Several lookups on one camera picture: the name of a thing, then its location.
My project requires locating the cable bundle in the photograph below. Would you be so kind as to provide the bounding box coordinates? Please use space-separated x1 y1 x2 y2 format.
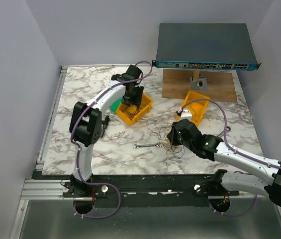
150 125 186 160

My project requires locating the thin dark purple wire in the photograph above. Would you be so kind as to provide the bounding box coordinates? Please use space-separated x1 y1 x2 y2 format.
125 96 151 119

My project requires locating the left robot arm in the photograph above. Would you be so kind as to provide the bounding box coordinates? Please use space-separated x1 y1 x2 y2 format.
69 65 144 197

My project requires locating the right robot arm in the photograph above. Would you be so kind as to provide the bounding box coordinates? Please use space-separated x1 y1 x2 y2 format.
167 119 281 207

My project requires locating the open-end silver wrench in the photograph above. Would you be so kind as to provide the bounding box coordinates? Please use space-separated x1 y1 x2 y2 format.
133 142 162 149

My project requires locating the yellow bin beside green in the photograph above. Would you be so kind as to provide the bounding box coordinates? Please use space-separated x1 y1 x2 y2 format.
116 93 154 126

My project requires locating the green plastic bin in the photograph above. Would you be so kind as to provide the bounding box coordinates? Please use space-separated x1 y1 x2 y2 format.
110 98 122 113

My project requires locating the yellow bin right side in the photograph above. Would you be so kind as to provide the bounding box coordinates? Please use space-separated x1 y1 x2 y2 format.
182 90 209 126

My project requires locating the black T-shaped tool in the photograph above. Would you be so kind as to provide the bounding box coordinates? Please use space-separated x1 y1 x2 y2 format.
100 116 110 138

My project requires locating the wooden board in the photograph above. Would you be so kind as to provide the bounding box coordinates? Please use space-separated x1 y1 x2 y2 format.
162 69 237 102

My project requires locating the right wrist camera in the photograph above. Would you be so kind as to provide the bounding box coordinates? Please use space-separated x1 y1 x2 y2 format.
176 108 192 121

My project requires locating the ratchet ring wrench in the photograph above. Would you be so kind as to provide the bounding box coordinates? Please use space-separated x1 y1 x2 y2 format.
217 126 231 137

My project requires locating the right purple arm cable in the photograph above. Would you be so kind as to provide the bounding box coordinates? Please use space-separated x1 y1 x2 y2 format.
179 98 281 217

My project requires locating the grey stand bracket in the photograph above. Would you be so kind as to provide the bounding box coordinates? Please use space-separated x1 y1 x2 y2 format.
190 69 208 91

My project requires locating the network switch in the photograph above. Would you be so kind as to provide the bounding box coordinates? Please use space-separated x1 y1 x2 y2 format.
152 23 261 71

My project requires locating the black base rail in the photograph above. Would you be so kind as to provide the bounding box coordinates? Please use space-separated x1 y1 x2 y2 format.
32 170 239 210

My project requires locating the aluminium frame rail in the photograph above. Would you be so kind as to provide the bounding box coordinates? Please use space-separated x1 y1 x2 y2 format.
10 66 68 239

